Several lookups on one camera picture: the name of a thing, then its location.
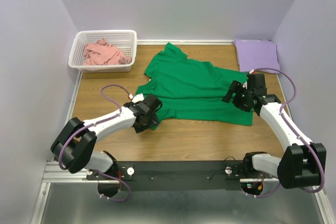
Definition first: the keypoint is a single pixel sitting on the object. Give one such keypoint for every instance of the aluminium rail frame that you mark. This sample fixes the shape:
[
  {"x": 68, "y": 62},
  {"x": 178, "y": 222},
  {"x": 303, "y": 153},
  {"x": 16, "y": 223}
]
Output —
[{"x": 178, "y": 140}]

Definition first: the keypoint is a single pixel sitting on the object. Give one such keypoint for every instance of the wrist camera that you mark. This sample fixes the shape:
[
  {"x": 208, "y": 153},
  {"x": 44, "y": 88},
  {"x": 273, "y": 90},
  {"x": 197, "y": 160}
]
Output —
[
  {"x": 256, "y": 84},
  {"x": 136, "y": 98}
]

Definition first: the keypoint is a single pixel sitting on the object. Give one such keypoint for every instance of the green t-shirt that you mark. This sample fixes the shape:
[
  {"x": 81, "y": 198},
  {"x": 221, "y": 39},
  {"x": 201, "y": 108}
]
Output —
[{"x": 192, "y": 90}]

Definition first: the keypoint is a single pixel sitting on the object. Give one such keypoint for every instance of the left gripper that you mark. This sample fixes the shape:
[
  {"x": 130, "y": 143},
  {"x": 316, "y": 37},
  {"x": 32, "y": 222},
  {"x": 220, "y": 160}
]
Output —
[{"x": 153, "y": 114}]

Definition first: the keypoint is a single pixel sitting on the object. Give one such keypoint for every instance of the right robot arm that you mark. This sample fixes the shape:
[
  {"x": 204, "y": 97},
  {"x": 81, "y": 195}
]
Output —
[{"x": 303, "y": 162}]

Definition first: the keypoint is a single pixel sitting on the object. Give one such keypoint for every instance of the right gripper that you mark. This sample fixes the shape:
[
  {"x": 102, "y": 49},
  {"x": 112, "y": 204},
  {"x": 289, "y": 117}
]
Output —
[{"x": 237, "y": 95}]

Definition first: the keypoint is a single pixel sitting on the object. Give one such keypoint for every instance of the pink t-shirt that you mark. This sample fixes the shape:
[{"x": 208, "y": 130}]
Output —
[{"x": 101, "y": 53}]

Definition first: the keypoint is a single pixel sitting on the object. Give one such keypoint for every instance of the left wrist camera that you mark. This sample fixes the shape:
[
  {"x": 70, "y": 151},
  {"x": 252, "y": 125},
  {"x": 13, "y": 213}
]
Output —
[{"x": 136, "y": 98}]

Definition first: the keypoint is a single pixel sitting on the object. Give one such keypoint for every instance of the folded purple t-shirt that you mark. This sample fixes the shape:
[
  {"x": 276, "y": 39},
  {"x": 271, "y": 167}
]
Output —
[{"x": 256, "y": 54}]

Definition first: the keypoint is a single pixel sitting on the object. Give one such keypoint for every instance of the white plastic basket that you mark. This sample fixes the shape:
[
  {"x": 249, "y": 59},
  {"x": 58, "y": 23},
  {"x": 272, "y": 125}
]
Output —
[{"x": 125, "y": 40}]

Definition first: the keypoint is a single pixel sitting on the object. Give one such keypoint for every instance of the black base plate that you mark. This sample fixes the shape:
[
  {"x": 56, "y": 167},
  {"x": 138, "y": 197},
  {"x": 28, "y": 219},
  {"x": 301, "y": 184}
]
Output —
[{"x": 228, "y": 174}]

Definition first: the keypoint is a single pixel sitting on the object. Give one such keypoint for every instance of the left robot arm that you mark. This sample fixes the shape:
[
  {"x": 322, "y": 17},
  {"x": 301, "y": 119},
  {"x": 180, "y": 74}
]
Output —
[{"x": 74, "y": 146}]

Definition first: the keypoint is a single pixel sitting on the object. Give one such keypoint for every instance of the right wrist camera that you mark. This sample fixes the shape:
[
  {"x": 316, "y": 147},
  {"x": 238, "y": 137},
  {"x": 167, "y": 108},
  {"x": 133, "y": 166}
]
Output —
[{"x": 256, "y": 84}]

